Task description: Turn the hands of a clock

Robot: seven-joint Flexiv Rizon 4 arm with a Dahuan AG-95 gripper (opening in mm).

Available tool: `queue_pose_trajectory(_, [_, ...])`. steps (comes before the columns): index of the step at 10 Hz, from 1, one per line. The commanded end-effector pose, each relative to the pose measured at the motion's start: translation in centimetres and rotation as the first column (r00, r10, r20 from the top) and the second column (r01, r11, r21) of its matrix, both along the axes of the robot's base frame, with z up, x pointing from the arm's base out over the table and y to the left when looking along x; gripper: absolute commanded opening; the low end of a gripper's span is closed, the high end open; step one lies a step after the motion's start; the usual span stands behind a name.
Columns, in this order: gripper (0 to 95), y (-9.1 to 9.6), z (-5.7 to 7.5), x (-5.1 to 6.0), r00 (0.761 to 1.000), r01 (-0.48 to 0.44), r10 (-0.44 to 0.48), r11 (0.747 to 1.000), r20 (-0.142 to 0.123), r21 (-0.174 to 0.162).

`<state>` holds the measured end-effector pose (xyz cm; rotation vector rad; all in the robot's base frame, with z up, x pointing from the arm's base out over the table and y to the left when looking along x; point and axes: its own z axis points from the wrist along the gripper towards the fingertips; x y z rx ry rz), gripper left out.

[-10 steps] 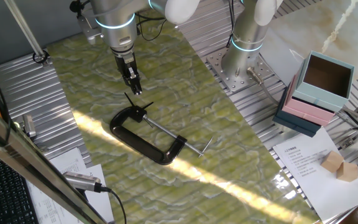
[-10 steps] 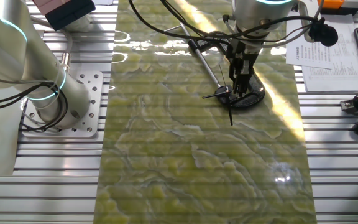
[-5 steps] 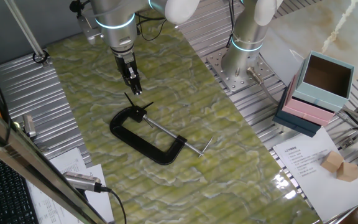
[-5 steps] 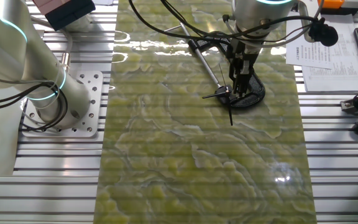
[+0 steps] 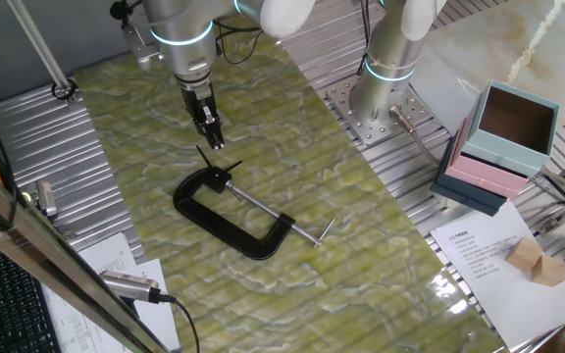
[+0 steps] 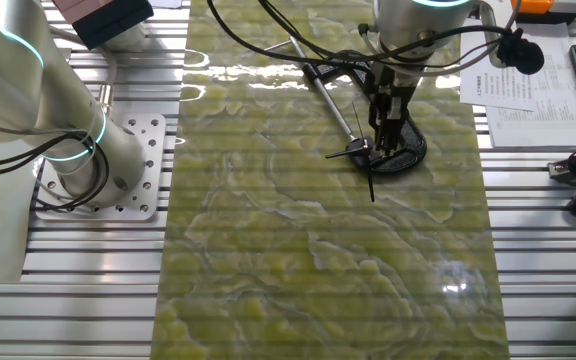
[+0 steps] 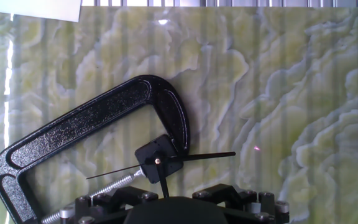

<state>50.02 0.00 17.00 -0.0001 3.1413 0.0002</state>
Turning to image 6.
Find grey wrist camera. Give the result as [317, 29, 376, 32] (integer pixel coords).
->
[477, 0, 507, 69]

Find black base cable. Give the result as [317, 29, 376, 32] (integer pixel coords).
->
[0, 130, 111, 212]

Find short black clock hand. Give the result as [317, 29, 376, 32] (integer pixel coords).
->
[324, 147, 365, 161]

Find long black wrist cable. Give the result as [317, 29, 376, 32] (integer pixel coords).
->
[205, 0, 512, 69]

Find orange and grey device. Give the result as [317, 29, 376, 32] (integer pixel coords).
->
[510, 0, 576, 25]

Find pink cardboard box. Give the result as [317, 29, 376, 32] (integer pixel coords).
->
[51, 0, 115, 24]

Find short black wrist cable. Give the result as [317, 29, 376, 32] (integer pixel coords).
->
[258, 0, 369, 66]

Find green marble pattern mat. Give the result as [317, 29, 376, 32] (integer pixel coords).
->
[148, 0, 512, 360]

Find metal base cable connector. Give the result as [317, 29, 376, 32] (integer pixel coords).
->
[98, 83, 115, 117]

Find black cable strap bundle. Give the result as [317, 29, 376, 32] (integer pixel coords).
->
[496, 28, 545, 76]

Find dark blue cardboard box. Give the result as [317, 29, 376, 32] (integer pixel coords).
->
[70, 0, 155, 51]

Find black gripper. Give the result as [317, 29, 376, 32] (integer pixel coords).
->
[366, 65, 420, 157]

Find thin black second hand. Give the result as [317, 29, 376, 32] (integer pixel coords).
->
[351, 101, 367, 146]

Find black C-clamp with steel screw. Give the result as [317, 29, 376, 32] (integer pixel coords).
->
[262, 35, 428, 175]

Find black clock movement box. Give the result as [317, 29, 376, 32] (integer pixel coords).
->
[346, 137, 385, 170]

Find grey base hose cable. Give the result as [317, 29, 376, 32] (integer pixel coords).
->
[50, 24, 119, 89]

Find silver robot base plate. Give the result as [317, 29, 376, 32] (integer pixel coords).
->
[32, 112, 168, 223]

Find printed white paper sheet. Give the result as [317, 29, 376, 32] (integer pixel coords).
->
[459, 18, 540, 113]
[485, 22, 576, 149]

